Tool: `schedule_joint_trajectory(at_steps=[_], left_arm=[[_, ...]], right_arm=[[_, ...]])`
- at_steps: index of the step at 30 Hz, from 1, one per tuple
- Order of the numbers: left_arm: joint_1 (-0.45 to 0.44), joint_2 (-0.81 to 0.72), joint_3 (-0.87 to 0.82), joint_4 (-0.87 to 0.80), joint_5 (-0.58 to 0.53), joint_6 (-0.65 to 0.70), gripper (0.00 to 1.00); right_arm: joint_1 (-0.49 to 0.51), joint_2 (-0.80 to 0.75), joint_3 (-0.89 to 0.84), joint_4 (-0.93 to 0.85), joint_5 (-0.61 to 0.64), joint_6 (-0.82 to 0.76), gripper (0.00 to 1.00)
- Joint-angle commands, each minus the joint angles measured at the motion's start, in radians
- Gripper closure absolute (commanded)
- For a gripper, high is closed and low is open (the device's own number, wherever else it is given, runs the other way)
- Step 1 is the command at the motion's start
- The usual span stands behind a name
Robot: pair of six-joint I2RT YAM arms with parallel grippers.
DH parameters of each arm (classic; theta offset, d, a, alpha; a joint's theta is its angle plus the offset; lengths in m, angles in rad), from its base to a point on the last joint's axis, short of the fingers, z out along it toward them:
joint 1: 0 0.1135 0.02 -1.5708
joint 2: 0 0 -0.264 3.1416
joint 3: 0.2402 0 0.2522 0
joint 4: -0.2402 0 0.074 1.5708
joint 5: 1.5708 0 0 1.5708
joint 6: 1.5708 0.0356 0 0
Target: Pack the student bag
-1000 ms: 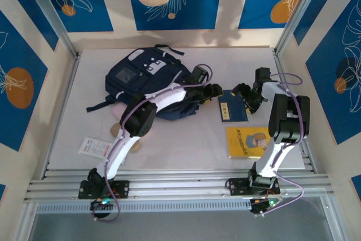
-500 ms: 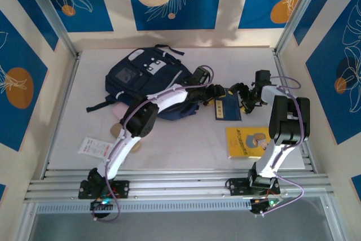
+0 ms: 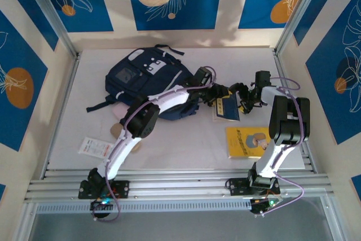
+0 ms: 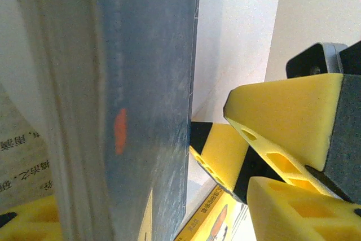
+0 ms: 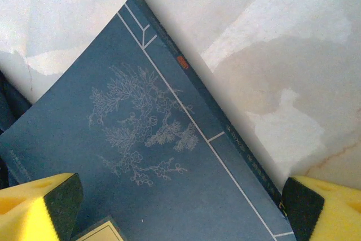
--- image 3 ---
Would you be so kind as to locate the blue thread-bound style book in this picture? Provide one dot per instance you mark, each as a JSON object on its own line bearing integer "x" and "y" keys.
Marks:
{"x": 229, "y": 108}

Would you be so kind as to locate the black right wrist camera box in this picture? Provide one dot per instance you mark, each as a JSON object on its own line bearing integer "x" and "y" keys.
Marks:
{"x": 263, "y": 78}

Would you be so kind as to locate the tan glasses case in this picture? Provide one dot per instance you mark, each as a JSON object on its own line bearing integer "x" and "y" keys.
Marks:
{"x": 115, "y": 131}

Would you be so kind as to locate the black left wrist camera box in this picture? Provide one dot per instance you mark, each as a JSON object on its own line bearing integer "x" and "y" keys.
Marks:
{"x": 203, "y": 76}

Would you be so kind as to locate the aluminium lower frame post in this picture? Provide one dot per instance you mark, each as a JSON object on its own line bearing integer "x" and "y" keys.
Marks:
{"x": 22, "y": 224}
{"x": 337, "y": 232}

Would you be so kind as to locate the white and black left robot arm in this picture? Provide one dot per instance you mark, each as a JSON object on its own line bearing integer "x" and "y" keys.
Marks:
{"x": 169, "y": 100}

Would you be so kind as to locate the aluminium frame post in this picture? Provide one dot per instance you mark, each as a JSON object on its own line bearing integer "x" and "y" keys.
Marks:
{"x": 22, "y": 224}
{"x": 51, "y": 12}
{"x": 299, "y": 12}
{"x": 337, "y": 232}

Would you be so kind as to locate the white plastic packet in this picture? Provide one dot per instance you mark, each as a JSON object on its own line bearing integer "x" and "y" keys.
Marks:
{"x": 93, "y": 146}

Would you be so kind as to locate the yellow book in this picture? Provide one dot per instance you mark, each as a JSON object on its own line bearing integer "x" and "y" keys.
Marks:
{"x": 239, "y": 145}

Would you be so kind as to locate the pink pencil case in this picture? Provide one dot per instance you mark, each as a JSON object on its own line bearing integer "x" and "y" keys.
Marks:
{"x": 119, "y": 110}

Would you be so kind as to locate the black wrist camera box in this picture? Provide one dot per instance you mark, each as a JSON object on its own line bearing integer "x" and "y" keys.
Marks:
{"x": 263, "y": 78}
{"x": 203, "y": 76}

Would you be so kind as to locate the blue poster dark circle flower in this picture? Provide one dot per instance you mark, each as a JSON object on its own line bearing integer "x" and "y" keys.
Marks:
{"x": 324, "y": 97}

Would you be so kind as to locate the aluminium rail frame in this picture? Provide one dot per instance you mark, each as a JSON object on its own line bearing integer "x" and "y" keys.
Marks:
{"x": 175, "y": 187}

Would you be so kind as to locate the black base electronics board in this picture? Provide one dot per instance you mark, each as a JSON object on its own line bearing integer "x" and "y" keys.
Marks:
{"x": 98, "y": 205}
{"x": 260, "y": 205}

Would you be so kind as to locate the navy blue student backpack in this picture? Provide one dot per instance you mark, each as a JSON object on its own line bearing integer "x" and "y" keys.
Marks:
{"x": 135, "y": 77}

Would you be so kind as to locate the aluminium table side rail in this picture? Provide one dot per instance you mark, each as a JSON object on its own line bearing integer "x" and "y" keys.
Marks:
{"x": 279, "y": 66}
{"x": 69, "y": 83}

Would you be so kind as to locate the blue poster white flower outline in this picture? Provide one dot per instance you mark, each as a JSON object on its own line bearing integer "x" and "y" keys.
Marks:
{"x": 84, "y": 12}

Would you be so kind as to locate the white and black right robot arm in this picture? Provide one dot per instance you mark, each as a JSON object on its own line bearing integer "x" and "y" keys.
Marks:
{"x": 287, "y": 122}

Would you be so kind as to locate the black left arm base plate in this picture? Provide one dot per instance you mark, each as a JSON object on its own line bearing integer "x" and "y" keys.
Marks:
{"x": 124, "y": 188}

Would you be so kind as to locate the blue poster beige circle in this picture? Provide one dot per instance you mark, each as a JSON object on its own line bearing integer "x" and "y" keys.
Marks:
{"x": 197, "y": 12}

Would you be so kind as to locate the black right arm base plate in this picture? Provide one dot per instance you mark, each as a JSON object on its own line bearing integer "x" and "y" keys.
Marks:
{"x": 235, "y": 187}

